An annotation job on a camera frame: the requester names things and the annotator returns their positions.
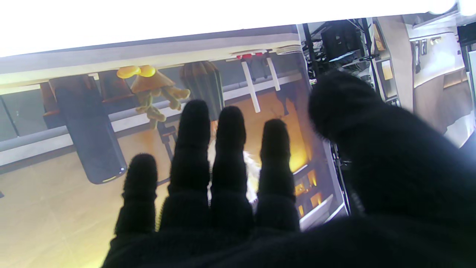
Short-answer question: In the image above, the short white candle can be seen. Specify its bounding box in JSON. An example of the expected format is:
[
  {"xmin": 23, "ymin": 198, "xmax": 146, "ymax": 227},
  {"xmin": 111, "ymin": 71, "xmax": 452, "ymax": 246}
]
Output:
[{"xmin": 266, "ymin": 57, "xmax": 281, "ymax": 92}]

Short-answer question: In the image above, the orange fruit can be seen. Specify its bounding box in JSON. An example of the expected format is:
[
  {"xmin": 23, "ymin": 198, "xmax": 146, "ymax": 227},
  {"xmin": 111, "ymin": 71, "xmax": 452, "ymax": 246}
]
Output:
[{"xmin": 116, "ymin": 65, "xmax": 157, "ymax": 79}]

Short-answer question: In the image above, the black equipment rack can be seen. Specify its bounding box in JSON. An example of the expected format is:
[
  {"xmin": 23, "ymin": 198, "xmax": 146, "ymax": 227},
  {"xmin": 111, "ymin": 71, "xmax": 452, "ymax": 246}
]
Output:
[{"xmin": 319, "ymin": 19, "xmax": 378, "ymax": 77}]

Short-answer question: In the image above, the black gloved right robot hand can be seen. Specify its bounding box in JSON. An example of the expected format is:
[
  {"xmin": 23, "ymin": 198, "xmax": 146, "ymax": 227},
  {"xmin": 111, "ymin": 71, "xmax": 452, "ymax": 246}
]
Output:
[{"xmin": 100, "ymin": 70, "xmax": 476, "ymax": 268}]

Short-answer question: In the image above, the tall white candle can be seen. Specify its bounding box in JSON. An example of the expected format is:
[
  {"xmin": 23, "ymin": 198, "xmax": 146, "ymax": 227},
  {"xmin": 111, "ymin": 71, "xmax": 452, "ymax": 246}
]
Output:
[{"xmin": 241, "ymin": 61, "xmax": 261, "ymax": 113}]

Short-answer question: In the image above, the dark ribbed vase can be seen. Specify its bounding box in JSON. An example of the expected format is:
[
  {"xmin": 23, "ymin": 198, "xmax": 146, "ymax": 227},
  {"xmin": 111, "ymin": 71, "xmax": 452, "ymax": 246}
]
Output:
[{"xmin": 180, "ymin": 61, "xmax": 225, "ymax": 121}]

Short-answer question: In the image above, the black tripod stand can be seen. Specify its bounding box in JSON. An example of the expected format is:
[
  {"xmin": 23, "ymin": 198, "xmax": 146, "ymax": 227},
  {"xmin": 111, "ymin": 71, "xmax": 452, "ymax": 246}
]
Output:
[{"xmin": 301, "ymin": 22, "xmax": 325, "ymax": 84}]

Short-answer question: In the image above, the tray with red pieces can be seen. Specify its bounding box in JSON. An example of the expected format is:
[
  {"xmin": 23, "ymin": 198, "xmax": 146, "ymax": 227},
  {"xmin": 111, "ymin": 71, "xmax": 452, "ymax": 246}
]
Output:
[{"xmin": 230, "ymin": 50, "xmax": 276, "ymax": 61}]

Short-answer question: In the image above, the orange kitchen backdrop banner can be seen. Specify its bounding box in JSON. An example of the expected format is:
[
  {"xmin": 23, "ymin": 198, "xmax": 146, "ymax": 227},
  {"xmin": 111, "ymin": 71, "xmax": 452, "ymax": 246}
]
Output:
[{"xmin": 0, "ymin": 24, "xmax": 351, "ymax": 268}]

